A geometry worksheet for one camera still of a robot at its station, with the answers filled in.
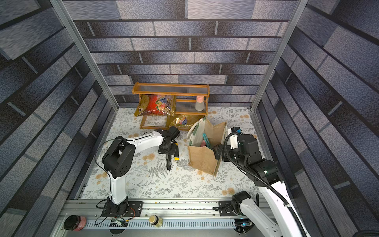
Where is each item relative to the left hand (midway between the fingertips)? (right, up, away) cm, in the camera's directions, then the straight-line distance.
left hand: (172, 152), depth 94 cm
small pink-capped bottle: (+18, +31, +1) cm, 36 cm away
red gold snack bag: (-10, +31, 0) cm, 33 cm away
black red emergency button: (-39, -25, -31) cm, 55 cm away
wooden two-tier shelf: (+13, +36, +12) cm, 40 cm away
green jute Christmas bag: (+20, +10, +1) cm, 22 cm away
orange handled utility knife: (+3, -3, -2) cm, 4 cm away
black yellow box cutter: (-2, -6, -4) cm, 7 cm away
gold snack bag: (+6, +20, +10) cm, 24 cm away
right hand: (+27, +9, -25) cm, 38 cm away
